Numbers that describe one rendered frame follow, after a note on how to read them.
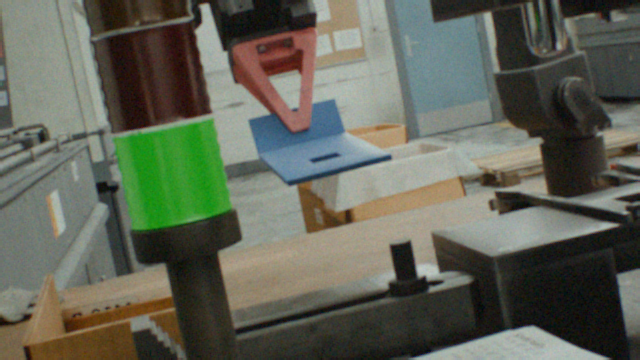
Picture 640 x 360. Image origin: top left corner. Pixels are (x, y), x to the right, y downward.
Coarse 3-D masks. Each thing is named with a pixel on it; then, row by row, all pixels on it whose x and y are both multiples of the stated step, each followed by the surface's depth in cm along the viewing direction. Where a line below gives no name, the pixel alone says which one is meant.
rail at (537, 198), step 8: (520, 192) 65; (528, 192) 64; (536, 192) 64; (528, 200) 64; (536, 200) 63; (544, 200) 62; (552, 200) 60; (560, 200) 59; (568, 200) 59; (560, 208) 59; (568, 208) 58; (576, 208) 57; (584, 208) 56; (592, 208) 55; (600, 208) 55; (608, 208) 54; (600, 216) 55; (608, 216) 54; (616, 216) 53; (624, 216) 52
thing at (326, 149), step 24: (264, 120) 79; (312, 120) 79; (336, 120) 79; (264, 144) 78; (288, 144) 78; (312, 144) 76; (336, 144) 74; (360, 144) 72; (288, 168) 69; (312, 168) 67; (336, 168) 65
